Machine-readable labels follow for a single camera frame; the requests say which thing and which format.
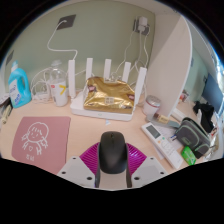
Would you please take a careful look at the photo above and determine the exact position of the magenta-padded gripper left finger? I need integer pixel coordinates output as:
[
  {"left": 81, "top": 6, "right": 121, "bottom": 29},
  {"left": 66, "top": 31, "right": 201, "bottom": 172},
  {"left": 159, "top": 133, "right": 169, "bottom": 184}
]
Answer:
[{"left": 56, "top": 142, "right": 101, "bottom": 189}]

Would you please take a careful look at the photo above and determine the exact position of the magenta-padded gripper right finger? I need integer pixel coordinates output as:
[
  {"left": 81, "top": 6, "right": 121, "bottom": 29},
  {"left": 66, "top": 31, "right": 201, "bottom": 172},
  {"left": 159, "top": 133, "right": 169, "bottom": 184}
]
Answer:
[{"left": 125, "top": 143, "right": 168, "bottom": 189}]

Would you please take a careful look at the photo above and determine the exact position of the black computer mouse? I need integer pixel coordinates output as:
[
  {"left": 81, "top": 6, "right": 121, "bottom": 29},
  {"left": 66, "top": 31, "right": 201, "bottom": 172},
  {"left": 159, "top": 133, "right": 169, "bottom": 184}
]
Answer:
[{"left": 97, "top": 131, "right": 129, "bottom": 175}]

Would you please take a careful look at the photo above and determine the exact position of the pink mouse pad with drawing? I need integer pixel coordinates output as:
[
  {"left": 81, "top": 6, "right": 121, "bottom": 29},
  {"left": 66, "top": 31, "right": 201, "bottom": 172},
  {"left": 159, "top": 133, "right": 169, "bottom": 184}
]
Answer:
[{"left": 10, "top": 115, "right": 72, "bottom": 176}]

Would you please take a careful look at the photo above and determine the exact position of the white remote control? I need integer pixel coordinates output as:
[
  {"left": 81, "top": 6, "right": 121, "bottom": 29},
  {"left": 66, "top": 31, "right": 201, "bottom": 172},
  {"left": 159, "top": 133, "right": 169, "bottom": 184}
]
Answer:
[{"left": 140, "top": 122, "right": 184, "bottom": 170}]

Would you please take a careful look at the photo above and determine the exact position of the green small packet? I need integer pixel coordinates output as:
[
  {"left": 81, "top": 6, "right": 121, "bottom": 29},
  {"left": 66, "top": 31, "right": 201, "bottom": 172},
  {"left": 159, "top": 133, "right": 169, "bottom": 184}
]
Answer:
[{"left": 180, "top": 145, "right": 198, "bottom": 166}]

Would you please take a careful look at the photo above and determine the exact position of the small tan box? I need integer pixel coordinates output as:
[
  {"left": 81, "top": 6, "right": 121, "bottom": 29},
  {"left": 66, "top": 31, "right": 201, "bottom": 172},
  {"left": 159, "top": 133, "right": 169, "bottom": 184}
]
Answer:
[{"left": 156, "top": 114, "right": 170, "bottom": 124}]

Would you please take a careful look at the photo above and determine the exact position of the grey pouch green trim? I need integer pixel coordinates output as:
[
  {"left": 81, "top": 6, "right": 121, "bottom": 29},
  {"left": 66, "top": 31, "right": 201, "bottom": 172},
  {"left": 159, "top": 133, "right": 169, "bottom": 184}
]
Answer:
[{"left": 174, "top": 117, "right": 212, "bottom": 160}]

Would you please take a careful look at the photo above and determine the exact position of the white router with antennas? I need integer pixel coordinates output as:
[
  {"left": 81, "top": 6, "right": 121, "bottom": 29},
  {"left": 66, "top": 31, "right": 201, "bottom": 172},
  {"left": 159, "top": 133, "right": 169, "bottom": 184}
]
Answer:
[{"left": 67, "top": 57, "right": 148, "bottom": 122}]

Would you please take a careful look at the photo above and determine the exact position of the white round jar pink band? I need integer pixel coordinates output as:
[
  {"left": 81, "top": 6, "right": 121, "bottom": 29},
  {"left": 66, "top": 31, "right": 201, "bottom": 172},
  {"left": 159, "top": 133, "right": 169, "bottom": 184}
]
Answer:
[{"left": 143, "top": 95, "right": 162, "bottom": 118}]

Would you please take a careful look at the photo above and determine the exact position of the black cloth bag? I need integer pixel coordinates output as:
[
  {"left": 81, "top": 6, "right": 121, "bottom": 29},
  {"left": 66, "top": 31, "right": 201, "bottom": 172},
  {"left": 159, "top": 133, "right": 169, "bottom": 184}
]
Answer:
[{"left": 192, "top": 100, "right": 216, "bottom": 134}]

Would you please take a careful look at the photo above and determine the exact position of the clear plastic bottle white label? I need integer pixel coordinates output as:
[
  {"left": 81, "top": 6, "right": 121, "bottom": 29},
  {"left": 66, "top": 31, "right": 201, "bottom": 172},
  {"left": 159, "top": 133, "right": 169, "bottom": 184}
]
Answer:
[{"left": 48, "top": 59, "right": 69, "bottom": 108}]

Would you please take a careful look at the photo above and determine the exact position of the white power strip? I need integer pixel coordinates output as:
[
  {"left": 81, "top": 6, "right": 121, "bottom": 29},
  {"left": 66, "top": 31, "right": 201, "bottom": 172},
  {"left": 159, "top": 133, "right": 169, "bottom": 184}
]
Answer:
[{"left": 31, "top": 91, "right": 51, "bottom": 101}]

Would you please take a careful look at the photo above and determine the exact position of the gold foil bag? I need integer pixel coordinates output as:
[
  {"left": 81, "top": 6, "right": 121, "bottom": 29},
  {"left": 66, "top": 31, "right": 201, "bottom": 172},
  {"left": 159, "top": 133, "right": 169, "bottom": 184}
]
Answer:
[{"left": 82, "top": 76, "right": 136, "bottom": 115}]

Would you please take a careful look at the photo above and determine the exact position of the black monitor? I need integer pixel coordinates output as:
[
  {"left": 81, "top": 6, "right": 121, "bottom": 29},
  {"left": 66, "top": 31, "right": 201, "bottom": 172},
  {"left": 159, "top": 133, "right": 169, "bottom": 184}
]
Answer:
[{"left": 200, "top": 73, "right": 224, "bottom": 116}]

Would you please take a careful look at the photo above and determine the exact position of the blue detergent bottle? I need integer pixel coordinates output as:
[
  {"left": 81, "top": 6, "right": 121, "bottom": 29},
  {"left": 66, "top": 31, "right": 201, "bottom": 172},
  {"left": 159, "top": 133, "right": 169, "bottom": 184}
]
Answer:
[{"left": 7, "top": 60, "right": 33, "bottom": 109}]

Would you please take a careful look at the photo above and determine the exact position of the white shelf unit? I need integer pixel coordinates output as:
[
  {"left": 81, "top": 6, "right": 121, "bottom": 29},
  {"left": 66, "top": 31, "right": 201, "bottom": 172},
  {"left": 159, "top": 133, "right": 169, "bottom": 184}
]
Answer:
[{"left": 146, "top": 14, "right": 194, "bottom": 118}]

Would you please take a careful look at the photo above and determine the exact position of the coiled white cable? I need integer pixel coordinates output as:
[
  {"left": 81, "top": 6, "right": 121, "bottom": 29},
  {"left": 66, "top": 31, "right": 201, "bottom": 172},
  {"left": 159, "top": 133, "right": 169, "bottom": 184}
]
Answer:
[{"left": 29, "top": 66, "right": 54, "bottom": 101}]

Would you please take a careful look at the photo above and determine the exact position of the white charger cable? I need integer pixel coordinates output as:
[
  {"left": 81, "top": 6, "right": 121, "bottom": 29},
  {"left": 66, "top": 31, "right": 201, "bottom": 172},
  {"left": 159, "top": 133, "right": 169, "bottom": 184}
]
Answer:
[{"left": 113, "top": 31, "right": 151, "bottom": 88}]

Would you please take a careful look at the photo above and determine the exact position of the grey blank wall plate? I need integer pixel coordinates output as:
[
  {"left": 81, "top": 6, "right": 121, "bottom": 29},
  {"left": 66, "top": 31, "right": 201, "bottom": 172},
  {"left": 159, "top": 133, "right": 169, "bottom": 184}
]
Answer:
[{"left": 4, "top": 49, "right": 15, "bottom": 66}]

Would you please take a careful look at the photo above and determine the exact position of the white cable from wall socket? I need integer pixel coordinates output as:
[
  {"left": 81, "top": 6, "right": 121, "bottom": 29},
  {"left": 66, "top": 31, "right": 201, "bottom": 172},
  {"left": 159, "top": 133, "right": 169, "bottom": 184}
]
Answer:
[{"left": 46, "top": 20, "right": 79, "bottom": 63}]

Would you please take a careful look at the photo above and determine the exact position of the white wall charger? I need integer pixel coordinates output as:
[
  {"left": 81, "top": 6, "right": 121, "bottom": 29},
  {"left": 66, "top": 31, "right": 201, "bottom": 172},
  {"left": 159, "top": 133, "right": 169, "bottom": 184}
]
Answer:
[{"left": 133, "top": 15, "right": 151, "bottom": 36}]

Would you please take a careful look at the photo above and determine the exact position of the grey wall socket plate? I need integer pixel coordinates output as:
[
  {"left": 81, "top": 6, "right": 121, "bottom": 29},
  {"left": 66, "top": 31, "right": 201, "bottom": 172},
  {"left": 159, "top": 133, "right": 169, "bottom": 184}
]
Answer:
[{"left": 55, "top": 13, "right": 77, "bottom": 31}]

